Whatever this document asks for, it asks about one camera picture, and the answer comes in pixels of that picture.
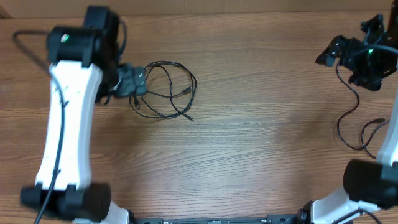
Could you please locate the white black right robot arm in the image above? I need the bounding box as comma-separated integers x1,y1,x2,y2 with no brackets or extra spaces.
286,1,397,223

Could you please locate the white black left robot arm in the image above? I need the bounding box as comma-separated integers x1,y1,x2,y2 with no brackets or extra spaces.
20,6,147,223

